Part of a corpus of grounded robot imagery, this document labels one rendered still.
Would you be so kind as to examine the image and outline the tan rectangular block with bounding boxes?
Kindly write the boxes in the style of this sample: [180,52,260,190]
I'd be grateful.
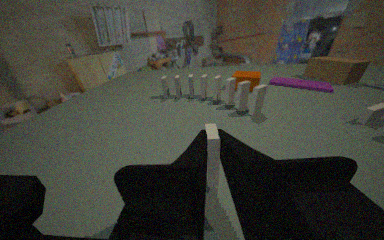
[304,56,370,85]

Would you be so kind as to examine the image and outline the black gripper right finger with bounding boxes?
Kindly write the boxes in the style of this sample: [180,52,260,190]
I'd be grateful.
[218,129,358,240]

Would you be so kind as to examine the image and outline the purple flat rectangular block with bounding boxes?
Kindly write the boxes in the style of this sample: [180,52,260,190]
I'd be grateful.
[269,76,333,93]

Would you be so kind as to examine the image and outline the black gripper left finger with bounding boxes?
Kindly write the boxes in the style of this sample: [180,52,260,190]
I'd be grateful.
[113,130,207,240]

